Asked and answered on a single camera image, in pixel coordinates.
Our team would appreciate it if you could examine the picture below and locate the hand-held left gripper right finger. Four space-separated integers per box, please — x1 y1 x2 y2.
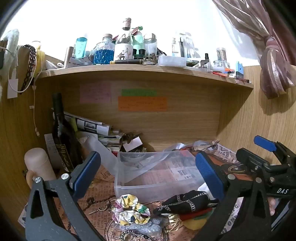
191 152 274 241

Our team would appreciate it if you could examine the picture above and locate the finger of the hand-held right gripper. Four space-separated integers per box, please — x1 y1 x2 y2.
235 148 271 178
253 135 296 164

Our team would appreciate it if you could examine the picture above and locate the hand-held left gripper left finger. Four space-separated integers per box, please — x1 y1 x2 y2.
25 151 105 241

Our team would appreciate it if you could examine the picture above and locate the black chain-print scrunchie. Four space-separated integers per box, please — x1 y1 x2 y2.
153 190 219 215

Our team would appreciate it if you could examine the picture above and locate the clear plastic box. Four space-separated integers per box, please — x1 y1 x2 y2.
114 149 208 203

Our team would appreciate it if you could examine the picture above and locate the yellow soft pad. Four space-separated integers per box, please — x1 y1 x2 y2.
183 215 208 230

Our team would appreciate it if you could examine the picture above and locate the person's right hand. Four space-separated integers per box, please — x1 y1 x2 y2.
267 197 277 216

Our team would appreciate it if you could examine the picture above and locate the vintage newspaper-print mat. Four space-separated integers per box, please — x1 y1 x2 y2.
18 139 255 241

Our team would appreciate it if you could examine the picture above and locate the crumpled newspaper wrap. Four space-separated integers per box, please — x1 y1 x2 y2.
193 138 239 163

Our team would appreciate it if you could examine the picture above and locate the brass key charm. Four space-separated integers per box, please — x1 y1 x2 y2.
89 201 112 215

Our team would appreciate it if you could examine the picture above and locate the pile of papers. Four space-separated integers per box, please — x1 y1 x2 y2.
97 129 144 154

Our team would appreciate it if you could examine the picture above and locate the red felt cloth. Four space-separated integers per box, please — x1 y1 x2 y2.
179 207 213 221

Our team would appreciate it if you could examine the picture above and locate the dark wine bottle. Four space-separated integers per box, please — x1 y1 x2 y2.
51 93 84 172

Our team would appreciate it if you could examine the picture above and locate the beige cylindrical bottle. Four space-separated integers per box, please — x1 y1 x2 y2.
24 148 57 186

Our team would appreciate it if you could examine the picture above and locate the rolled newspaper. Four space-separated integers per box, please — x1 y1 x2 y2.
54 111 112 136

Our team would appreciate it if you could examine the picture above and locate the floral fabric scrunchie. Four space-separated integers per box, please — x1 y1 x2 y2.
112 195 151 226

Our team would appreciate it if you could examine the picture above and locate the white card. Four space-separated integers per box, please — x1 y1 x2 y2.
122 137 143 152

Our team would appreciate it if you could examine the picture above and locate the silver glitter scrunchie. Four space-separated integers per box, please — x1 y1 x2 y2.
114 218 170 237

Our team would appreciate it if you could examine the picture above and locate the mauve tied curtain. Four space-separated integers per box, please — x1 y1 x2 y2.
211 0 296 100

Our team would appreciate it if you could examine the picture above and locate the pink sticky note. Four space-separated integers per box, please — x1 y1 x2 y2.
80 83 112 104

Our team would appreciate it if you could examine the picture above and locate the orange sticky note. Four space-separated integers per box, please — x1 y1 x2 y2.
118 96 167 112

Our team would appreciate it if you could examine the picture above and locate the small glass jar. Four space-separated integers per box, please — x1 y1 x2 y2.
212 47 228 69

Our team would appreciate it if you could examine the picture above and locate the green sticky note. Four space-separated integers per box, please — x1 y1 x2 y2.
121 89 158 97

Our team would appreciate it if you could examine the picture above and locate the wooden shelf board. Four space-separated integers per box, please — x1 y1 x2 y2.
38 63 254 89

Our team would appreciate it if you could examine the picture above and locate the brown pen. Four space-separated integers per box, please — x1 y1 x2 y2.
110 60 145 65

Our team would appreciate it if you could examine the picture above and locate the clear lidded plastic container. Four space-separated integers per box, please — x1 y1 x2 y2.
158 55 187 68

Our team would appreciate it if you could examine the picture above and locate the blue liquid glass bottle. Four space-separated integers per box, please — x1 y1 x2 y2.
93 34 115 65

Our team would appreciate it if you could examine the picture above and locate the yellow ribbon roll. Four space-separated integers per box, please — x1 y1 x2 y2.
36 48 46 70

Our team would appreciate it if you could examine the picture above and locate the clear packaged stationery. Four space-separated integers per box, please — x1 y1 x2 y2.
171 32 200 59

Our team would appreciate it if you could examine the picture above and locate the light blue plastic bottle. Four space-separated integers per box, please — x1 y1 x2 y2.
75 37 88 59

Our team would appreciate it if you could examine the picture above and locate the black lace ribbon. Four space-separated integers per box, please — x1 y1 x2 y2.
19 44 38 92

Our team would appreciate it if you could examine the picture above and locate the tall white-label corked bottle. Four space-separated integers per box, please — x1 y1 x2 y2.
114 18 135 62

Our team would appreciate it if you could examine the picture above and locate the clear jar silver lid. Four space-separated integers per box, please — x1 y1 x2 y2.
144 33 158 56

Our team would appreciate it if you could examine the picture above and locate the mint green spray bottle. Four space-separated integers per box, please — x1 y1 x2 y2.
133 25 145 50

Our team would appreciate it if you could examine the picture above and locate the white fluffy cloth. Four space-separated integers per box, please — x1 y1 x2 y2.
0 29 20 77

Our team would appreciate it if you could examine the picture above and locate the black beaded hair tie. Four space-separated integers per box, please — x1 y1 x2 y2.
119 229 158 241

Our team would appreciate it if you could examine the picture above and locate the white cable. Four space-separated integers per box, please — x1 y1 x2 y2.
8 46 45 138

